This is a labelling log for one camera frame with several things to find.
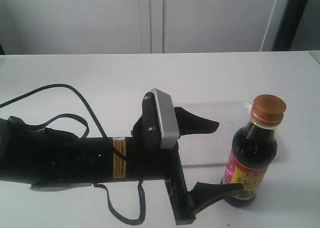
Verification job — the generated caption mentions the black cable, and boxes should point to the black cable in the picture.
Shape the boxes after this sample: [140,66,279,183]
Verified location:
[0,83,147,220]

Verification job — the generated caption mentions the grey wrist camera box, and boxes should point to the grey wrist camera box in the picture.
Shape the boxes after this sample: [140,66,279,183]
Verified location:
[151,88,180,150]

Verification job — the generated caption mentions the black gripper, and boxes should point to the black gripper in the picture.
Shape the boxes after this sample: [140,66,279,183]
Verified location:
[124,106,245,226]

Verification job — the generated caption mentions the dark soy sauce bottle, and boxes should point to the dark soy sauce bottle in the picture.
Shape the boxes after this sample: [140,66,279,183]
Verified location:
[221,94,286,208]

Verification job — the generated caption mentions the white cabinet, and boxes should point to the white cabinet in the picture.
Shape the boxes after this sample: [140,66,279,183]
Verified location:
[0,0,288,55]

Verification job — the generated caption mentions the white plastic tray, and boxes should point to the white plastic tray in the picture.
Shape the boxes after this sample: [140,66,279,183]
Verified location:
[172,100,280,168]

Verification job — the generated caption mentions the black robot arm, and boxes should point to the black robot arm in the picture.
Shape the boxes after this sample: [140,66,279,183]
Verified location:
[0,108,244,226]

